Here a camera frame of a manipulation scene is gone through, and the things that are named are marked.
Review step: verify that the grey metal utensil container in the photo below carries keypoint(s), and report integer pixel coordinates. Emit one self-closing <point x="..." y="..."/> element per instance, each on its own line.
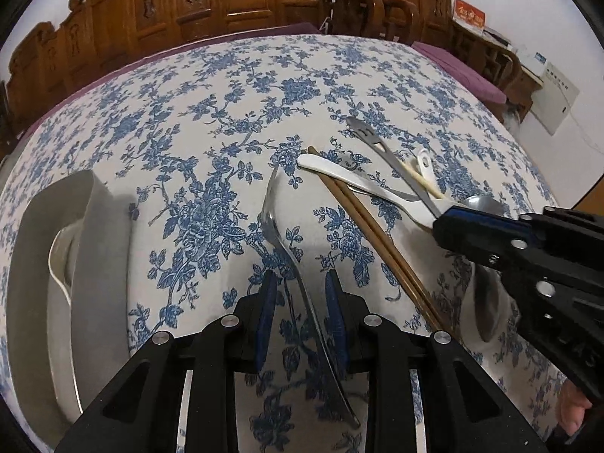
<point x="94" y="269"/>

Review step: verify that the long carved wooden sofa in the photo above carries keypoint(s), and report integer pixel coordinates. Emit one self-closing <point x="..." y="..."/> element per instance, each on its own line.
<point x="198" y="0"/>

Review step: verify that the short purple seat cushion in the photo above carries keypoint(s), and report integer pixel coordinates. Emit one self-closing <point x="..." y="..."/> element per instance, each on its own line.
<point x="462" y="73"/>

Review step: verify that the white wall cabinet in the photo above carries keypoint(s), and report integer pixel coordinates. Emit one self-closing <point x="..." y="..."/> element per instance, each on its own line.
<point x="557" y="99"/>

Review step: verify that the brown chopstick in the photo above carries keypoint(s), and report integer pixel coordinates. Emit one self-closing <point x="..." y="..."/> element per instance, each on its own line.
<point x="390" y="244"/>
<point x="383" y="247"/>

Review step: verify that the person's right hand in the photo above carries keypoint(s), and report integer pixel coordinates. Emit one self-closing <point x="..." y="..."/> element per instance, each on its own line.
<point x="573" y="410"/>

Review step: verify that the steel fork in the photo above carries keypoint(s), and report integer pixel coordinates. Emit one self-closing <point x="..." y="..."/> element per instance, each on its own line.
<point x="292" y="264"/>

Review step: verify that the small white box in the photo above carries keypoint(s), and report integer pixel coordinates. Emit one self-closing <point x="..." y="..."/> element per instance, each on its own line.
<point x="535" y="63"/>

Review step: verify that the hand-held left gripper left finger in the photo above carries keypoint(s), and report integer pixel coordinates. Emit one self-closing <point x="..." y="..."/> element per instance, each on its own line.
<point x="266" y="311"/>

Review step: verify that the red box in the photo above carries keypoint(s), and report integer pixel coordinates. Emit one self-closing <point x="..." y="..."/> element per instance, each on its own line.
<point x="469" y="13"/>

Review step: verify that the slim steel utensil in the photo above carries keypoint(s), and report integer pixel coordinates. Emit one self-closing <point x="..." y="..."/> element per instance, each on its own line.
<point x="391" y="193"/>

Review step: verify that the cream chopstick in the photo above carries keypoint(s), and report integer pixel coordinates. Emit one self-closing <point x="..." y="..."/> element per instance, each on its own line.
<point x="424" y="183"/>

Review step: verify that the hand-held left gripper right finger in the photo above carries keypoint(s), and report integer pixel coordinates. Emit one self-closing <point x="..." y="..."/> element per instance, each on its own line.
<point x="335" y="311"/>

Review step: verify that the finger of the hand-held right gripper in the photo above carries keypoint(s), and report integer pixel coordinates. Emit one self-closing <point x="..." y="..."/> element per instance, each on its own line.
<point x="571" y="231"/>
<point x="481" y="233"/>

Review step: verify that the blue floral tablecloth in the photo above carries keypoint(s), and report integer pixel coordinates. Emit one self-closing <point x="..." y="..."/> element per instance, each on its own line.
<point x="188" y="104"/>

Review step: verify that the white ceramic spoon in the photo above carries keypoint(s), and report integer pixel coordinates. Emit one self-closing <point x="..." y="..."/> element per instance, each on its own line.
<point x="358" y="180"/>

